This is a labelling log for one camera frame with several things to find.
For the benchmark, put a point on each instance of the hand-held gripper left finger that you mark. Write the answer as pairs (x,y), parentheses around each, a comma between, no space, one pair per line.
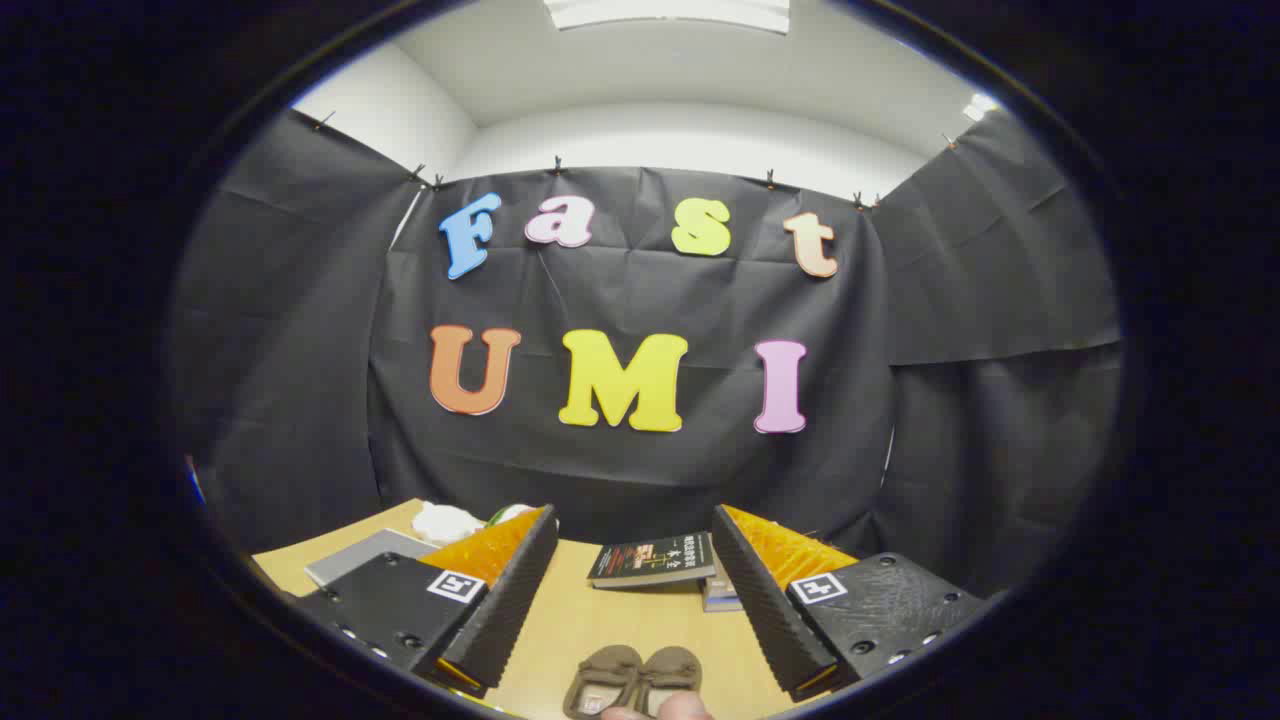
(510,600)

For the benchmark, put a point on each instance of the black cover book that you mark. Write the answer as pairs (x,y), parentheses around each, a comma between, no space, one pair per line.
(650,560)

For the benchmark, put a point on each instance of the long ceiling light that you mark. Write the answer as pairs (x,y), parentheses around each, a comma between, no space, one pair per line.
(668,12)

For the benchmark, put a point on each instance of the small ceiling light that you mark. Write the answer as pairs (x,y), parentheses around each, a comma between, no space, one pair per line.
(980,105)

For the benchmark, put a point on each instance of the watermelon slice plush toy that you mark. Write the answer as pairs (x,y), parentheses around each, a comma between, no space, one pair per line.
(508,514)

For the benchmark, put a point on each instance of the white cover book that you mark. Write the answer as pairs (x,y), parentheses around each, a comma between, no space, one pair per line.
(722,595)

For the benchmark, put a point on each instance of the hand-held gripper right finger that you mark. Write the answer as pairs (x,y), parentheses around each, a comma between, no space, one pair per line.
(760,600)

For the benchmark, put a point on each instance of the grey fabric storage box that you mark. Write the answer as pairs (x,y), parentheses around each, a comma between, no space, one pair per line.
(365,558)

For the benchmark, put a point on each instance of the white plush toy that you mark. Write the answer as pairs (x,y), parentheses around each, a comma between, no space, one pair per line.
(445,523)

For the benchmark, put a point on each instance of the brown fuzzy shoe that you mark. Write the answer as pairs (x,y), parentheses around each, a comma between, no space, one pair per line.
(670,668)
(600,680)

